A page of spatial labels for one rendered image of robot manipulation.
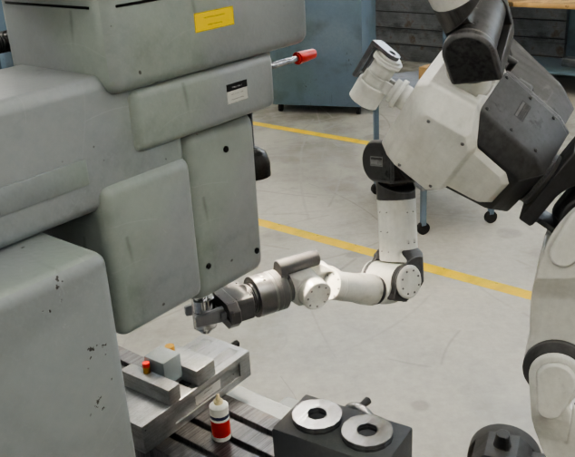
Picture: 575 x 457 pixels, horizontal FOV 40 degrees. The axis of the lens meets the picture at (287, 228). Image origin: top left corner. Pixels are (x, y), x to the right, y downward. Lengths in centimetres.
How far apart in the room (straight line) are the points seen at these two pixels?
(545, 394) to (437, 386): 175
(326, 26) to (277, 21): 607
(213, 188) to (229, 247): 13
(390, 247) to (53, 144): 92
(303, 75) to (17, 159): 662
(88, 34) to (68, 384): 49
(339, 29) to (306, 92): 69
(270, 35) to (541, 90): 58
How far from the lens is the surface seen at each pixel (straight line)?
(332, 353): 376
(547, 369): 179
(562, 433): 191
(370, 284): 179
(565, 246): 166
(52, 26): 127
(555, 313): 177
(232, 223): 146
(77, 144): 119
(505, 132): 158
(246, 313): 161
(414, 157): 165
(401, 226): 183
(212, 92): 135
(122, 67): 120
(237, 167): 145
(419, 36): 986
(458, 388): 354
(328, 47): 754
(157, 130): 127
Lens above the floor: 199
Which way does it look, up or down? 23 degrees down
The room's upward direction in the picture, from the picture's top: 3 degrees counter-clockwise
